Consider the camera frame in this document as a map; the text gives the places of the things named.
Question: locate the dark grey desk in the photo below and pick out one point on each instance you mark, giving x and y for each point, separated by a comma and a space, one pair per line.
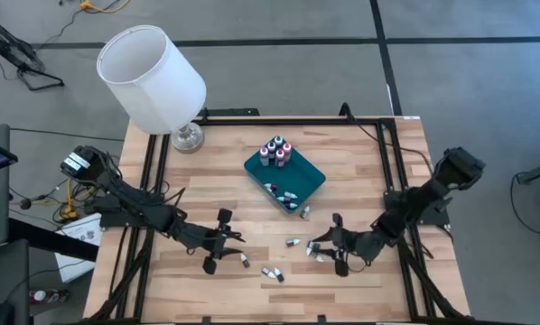
3, 275

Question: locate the teal plastic tray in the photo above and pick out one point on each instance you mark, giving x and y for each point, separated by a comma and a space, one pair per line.
304, 176

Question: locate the large bottle dark blue cap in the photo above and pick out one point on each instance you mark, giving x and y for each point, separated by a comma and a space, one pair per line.
271, 146

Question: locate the black floor fan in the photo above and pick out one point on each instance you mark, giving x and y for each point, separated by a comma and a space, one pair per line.
12, 49

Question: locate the black aluminium table frame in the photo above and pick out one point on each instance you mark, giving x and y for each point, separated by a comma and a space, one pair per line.
297, 122

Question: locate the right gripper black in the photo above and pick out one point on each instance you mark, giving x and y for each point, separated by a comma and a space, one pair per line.
360, 246

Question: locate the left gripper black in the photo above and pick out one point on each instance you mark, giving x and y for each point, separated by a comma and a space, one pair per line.
207, 241

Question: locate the white cardboard box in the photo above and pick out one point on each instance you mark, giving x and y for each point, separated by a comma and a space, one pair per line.
73, 271

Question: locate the small green food coloring bottle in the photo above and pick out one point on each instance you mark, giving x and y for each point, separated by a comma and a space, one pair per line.
316, 258

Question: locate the small dark red coloring bottle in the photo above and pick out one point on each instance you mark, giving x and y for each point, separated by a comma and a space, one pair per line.
293, 243
291, 205

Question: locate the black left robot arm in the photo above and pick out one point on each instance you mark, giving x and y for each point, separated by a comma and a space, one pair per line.
130, 198

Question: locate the small dark red packet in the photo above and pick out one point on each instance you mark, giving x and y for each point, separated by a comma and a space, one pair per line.
40, 295

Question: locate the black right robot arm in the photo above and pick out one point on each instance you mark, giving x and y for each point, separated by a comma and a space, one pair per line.
414, 203

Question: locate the white lamp with shade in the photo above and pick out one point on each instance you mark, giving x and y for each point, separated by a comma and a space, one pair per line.
152, 81

